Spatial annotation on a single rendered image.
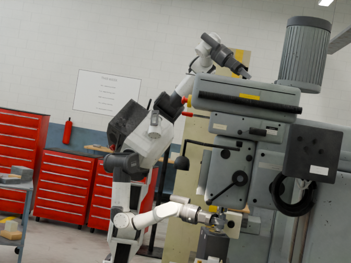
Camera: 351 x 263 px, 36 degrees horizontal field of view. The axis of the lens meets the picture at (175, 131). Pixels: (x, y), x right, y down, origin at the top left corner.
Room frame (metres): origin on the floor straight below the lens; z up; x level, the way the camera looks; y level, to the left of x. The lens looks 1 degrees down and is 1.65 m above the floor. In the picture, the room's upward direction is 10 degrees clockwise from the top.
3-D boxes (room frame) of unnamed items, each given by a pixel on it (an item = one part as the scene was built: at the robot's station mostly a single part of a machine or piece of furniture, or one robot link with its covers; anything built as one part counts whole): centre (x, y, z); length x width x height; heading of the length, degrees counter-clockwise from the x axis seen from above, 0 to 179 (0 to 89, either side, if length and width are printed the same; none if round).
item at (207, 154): (2.48, -0.16, 1.45); 0.04 x 0.04 x 0.21; 86
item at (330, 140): (2.12, -0.55, 1.62); 0.20 x 0.09 x 0.21; 86
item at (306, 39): (2.46, -0.52, 2.05); 0.20 x 0.20 x 0.32
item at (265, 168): (2.46, -0.47, 1.47); 0.24 x 0.19 x 0.26; 176
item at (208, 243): (2.87, -0.30, 1.02); 0.22 x 0.12 x 0.20; 7
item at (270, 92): (2.47, -0.29, 1.81); 0.47 x 0.26 x 0.16; 86
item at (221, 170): (2.47, -0.28, 1.47); 0.21 x 0.19 x 0.32; 176
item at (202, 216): (2.51, -0.19, 1.23); 0.13 x 0.12 x 0.10; 158
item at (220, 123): (2.47, -0.31, 1.68); 0.34 x 0.24 x 0.10; 86
